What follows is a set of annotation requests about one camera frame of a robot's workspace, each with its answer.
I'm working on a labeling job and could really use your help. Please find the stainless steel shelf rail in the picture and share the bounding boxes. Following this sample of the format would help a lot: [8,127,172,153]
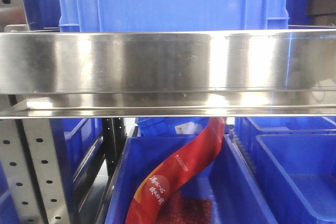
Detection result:
[1,29,335,119]

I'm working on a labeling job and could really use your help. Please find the blue bin lower centre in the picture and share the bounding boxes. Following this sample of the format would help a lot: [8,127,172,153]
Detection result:
[105,135,277,223]

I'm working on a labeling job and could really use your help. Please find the blue bin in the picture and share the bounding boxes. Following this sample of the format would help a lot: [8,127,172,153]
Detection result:
[105,135,277,223]
[234,116,335,223]

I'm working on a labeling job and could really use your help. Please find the red printed banner bag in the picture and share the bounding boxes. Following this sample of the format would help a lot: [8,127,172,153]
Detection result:
[125,117,227,223]

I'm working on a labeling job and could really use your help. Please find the blue crate on upper shelf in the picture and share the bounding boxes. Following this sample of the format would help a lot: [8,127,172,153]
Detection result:
[59,0,289,32]

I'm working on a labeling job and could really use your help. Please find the blue bin lower right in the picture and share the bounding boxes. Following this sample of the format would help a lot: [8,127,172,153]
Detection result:
[234,116,335,223]

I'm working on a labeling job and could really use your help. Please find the perforated steel shelf post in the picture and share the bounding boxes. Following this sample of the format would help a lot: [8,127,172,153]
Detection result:
[1,119,78,223]

